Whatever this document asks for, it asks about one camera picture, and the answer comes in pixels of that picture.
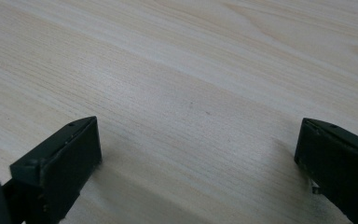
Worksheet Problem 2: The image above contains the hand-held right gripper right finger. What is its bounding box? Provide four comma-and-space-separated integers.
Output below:
294, 118, 358, 224

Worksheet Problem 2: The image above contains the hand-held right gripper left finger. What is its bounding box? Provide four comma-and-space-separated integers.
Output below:
2, 116, 103, 224

